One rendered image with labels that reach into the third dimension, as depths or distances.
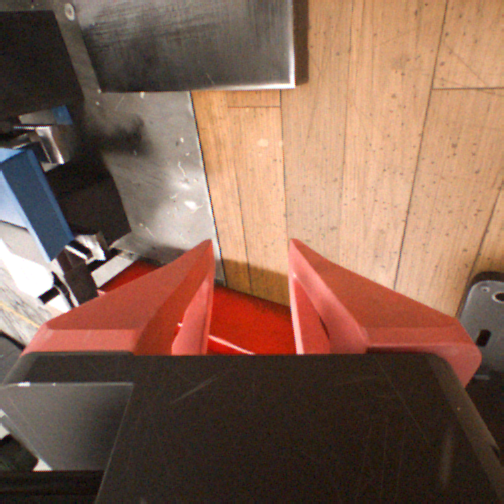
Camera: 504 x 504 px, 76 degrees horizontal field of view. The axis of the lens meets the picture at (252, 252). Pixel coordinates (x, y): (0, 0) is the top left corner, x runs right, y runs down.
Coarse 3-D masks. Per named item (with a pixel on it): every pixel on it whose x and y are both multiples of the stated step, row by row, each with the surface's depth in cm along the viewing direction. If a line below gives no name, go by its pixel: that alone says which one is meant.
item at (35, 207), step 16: (0, 160) 24; (16, 160) 20; (32, 160) 22; (0, 176) 19; (16, 176) 20; (32, 176) 22; (0, 192) 27; (16, 192) 20; (32, 192) 21; (48, 192) 23; (0, 208) 29; (16, 208) 20; (32, 208) 21; (48, 208) 23; (16, 224) 29; (32, 224) 21; (48, 224) 23; (64, 224) 24; (48, 240) 23; (64, 240) 24; (48, 256) 22
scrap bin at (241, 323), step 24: (144, 264) 38; (216, 288) 33; (216, 312) 30; (240, 312) 30; (264, 312) 29; (288, 312) 29; (216, 336) 28; (240, 336) 27; (264, 336) 27; (288, 336) 27
